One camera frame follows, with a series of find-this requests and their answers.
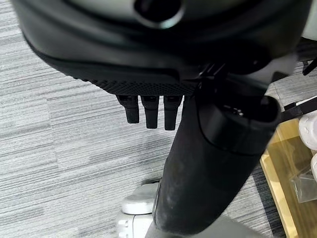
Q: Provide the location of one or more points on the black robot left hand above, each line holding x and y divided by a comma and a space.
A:
148, 49

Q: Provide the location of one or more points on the silver robot leg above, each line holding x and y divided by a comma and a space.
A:
135, 205

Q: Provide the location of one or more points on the silver robot body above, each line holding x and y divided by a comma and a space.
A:
310, 17

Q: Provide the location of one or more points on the white slipper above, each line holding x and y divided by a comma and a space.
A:
314, 168
308, 131

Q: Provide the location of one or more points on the clear plastic bag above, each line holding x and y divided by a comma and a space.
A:
303, 186

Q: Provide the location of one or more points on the black shoe rack frame bar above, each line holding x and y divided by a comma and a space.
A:
294, 110

